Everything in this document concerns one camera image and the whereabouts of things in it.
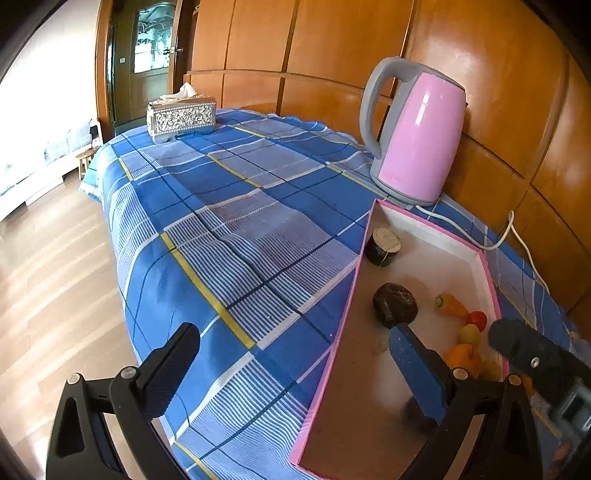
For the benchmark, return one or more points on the wooden panel headboard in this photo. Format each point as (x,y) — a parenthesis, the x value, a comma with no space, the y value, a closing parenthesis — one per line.
(498,55)

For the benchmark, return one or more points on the dark brown lumpy fruit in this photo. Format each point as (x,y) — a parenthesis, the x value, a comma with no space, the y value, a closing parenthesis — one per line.
(395,304)

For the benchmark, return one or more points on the pink electric kettle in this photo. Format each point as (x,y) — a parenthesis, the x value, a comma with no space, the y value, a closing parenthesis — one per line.
(420,129)

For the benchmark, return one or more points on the white low furniture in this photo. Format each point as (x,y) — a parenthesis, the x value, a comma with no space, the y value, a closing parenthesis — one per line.
(46,157)

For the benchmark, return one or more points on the yellow-green small fruit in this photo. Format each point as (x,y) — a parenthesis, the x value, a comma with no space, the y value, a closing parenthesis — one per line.
(468,334)

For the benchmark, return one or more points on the small orange toy carrot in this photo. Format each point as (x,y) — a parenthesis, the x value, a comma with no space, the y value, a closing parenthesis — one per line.
(451,305)

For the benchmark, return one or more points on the red tomato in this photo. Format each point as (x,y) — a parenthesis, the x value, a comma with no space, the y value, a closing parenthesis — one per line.
(477,320)

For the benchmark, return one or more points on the ornate silver tissue box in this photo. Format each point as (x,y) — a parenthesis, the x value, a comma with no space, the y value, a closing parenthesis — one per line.
(182,119)

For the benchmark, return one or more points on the blue plaid bed sheet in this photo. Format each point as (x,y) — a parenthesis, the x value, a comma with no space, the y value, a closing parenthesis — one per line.
(231,230)

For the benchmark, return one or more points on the small wooden stool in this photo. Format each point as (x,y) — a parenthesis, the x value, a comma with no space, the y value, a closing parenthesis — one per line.
(87,161)

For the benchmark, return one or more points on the dark wooden glass door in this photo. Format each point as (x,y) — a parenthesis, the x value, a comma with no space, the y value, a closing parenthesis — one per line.
(147,46)

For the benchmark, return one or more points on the white tissue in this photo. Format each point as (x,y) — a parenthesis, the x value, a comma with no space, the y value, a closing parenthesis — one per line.
(181,92)

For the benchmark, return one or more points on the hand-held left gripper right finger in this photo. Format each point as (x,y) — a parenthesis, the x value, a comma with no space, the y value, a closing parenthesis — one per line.
(418,369)

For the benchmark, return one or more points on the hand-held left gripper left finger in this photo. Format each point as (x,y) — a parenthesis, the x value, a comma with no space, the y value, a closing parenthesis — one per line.
(166,369)

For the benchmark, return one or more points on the orange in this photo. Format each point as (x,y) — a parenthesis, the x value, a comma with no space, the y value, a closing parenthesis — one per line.
(461,357)
(490,370)

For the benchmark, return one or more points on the pink shallow box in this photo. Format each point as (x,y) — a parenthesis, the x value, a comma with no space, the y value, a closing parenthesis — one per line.
(369,369)

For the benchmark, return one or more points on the dark sushi roll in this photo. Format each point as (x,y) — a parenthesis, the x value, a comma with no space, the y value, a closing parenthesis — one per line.
(383,247)

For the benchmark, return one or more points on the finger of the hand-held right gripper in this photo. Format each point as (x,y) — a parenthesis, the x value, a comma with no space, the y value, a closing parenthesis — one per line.
(531,350)

